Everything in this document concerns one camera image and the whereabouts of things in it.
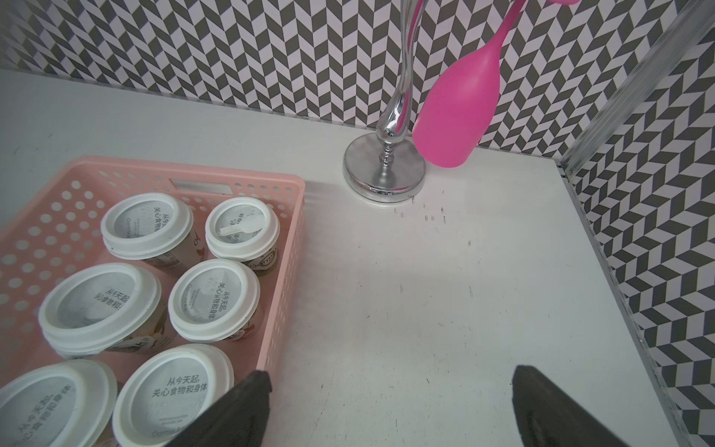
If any red label yogurt cup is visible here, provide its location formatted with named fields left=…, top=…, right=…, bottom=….
left=112, top=344, right=235, bottom=446

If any pink perforated plastic basket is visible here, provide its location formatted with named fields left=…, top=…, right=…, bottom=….
left=1, top=158, right=305, bottom=394

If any white lid yogurt cup right-near-basket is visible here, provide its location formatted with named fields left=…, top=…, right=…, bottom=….
left=168, top=259, right=264, bottom=344

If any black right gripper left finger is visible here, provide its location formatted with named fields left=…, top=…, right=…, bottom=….
left=167, top=370, right=272, bottom=447

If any chrome cup holder stand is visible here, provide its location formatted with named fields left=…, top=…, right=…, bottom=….
left=343, top=1, right=426, bottom=204

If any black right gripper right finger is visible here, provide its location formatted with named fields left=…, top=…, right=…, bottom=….
left=512, top=365, right=627, bottom=447

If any green yogurt cup white lid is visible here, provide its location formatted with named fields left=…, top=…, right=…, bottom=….
left=205, top=197, right=281, bottom=277

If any aluminium corner post right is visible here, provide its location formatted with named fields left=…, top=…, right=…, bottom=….
left=560, top=1, right=714, bottom=179

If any magenta plastic wine glass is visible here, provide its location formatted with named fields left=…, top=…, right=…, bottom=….
left=411, top=0, right=582, bottom=169

